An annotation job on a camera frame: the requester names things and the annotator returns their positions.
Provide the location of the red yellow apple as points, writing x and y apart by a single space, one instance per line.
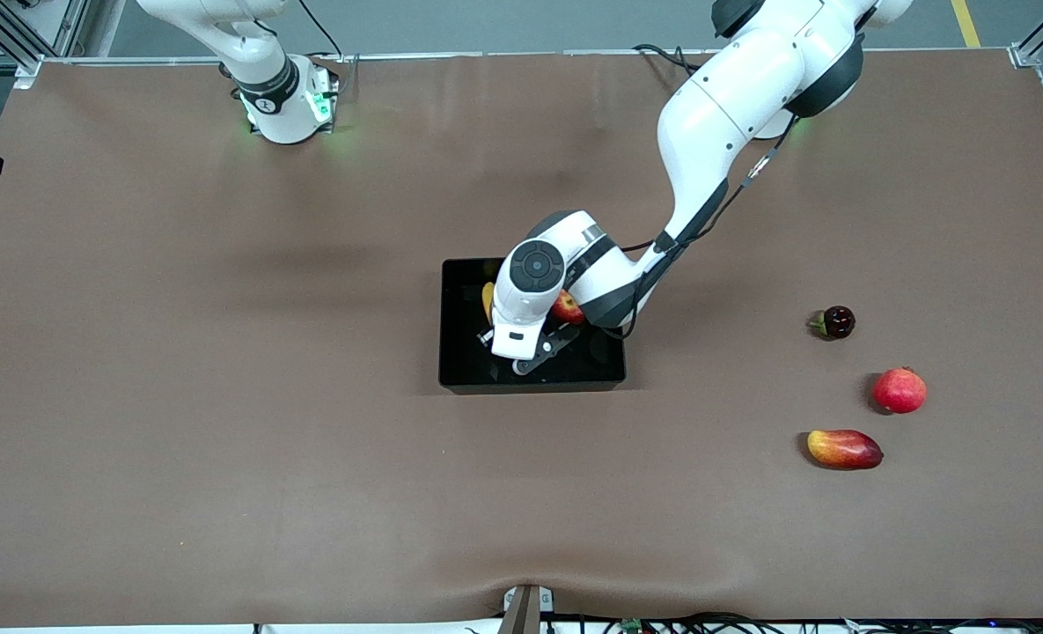
569 310

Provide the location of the black plastic box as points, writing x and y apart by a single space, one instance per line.
591 370

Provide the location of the yellow banana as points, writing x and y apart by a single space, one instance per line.
488 304

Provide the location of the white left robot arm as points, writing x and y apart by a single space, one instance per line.
732 97

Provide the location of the brown table mat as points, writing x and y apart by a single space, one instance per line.
521 493

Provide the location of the dark purple mangosteen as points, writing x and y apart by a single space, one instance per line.
838 322

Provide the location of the small green circuit board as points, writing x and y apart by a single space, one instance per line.
631 625

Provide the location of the red yellow mango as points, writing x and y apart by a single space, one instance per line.
842 449

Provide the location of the red pomegranate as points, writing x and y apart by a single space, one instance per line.
899 392

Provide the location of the aluminium frame beside right arm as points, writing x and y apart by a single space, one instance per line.
19 48

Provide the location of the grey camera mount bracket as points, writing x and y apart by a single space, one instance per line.
521 616

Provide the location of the silver table edge rail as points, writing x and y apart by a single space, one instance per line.
530 53

